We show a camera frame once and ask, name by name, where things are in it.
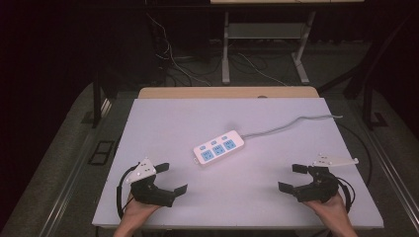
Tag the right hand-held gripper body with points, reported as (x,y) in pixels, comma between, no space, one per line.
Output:
(321,184)

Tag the black metal stand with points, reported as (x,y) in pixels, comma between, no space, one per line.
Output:
(97,98)
(368,105)

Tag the white blue power strip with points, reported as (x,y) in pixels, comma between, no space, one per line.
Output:
(218,149)

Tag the white foam board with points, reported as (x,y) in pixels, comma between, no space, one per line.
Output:
(230,200)

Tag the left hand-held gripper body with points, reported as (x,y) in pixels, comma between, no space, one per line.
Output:
(150,191)

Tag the wooden table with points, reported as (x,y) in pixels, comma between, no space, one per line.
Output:
(197,92)

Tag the white metal desk frame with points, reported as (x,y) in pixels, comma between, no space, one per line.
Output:
(263,31)

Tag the person's left hand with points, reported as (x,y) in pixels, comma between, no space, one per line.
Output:
(140,212)

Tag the black floor socket frame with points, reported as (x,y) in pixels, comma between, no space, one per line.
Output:
(101,152)

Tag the aluminium floor rail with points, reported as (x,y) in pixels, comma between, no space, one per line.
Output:
(70,177)
(393,174)

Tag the person's right hand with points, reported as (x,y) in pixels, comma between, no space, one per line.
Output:
(331,210)

